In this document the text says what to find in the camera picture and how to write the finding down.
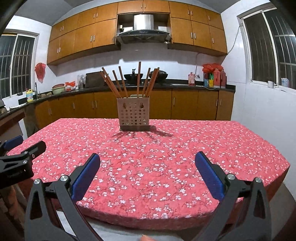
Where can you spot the colourful utensil cups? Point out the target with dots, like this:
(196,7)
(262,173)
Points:
(208,70)

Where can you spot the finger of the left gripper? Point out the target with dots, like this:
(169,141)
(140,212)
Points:
(6,146)
(34,151)

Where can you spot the right barred window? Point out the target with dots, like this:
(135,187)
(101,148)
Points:
(270,43)

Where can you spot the single wooden chopstick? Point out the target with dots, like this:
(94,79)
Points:
(110,83)

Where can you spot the pink plastic jug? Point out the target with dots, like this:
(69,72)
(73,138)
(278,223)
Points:
(191,79)

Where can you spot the barred window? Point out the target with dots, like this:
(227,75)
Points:
(270,43)
(16,60)

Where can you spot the red thermos flasks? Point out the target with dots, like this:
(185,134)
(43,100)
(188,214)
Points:
(219,80)

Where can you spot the yellow detergent bottle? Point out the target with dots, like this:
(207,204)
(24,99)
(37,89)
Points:
(29,95)

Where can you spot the person's left hand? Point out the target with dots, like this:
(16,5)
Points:
(10,204)

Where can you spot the left barred window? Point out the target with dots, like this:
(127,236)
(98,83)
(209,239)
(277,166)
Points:
(16,60)

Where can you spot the green bowl with red lid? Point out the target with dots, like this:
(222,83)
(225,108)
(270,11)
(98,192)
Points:
(58,88)

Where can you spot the brown lower kitchen cabinets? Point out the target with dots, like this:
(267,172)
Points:
(168,101)

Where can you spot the red floral tablecloth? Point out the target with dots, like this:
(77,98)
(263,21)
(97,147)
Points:
(148,180)

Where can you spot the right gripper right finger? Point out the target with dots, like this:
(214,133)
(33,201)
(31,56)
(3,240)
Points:
(243,212)

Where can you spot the red plastic bag on wall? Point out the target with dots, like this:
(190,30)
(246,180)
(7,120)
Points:
(40,70)

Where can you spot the brown kitchen cabinets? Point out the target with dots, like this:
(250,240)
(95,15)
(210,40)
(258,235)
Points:
(106,28)
(168,101)

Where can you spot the brown upper kitchen cabinets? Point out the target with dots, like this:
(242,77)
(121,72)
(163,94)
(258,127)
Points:
(106,28)

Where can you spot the dark cutting board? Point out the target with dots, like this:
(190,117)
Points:
(94,79)

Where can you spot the beige perforated utensil holder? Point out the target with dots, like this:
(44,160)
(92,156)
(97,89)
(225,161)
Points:
(133,113)

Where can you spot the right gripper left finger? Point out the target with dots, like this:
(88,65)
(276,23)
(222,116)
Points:
(42,221)

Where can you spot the black wok with handle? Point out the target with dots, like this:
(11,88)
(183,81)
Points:
(131,79)

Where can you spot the black lidded wok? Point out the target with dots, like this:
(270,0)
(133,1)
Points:
(161,77)

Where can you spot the steel range hood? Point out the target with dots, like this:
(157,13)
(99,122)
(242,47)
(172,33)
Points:
(143,28)

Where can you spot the person's right hand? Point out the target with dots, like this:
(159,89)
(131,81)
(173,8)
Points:
(146,238)

